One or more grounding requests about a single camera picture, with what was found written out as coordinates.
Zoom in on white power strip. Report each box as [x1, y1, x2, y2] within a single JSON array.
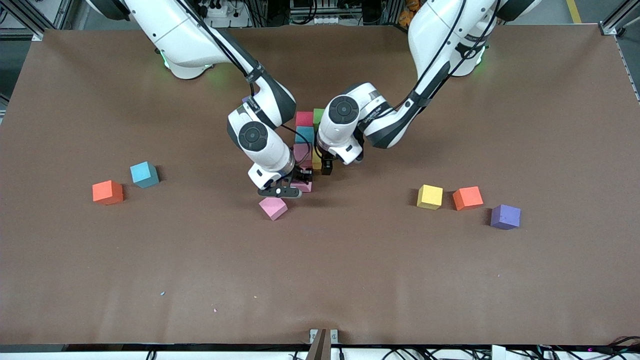
[[300, 14, 346, 26], [197, 1, 236, 18]]

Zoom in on aluminium frame strut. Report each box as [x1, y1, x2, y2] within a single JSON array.
[[599, 0, 640, 37], [0, 0, 68, 42]]

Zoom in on orange foam cube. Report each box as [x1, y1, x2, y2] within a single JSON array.
[[452, 186, 485, 212], [92, 180, 125, 206]]

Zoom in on orange plastic pile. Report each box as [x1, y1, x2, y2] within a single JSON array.
[[398, 0, 423, 27]]

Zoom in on metal mount bracket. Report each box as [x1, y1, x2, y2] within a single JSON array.
[[308, 328, 340, 360]]

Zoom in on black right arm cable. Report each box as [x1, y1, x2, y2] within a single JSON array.
[[172, 0, 317, 171]]

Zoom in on brown table cover sheet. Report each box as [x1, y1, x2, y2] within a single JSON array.
[[0, 25, 640, 347]]

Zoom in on aluminium table edge rail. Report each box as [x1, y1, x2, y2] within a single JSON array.
[[616, 35, 640, 103]]

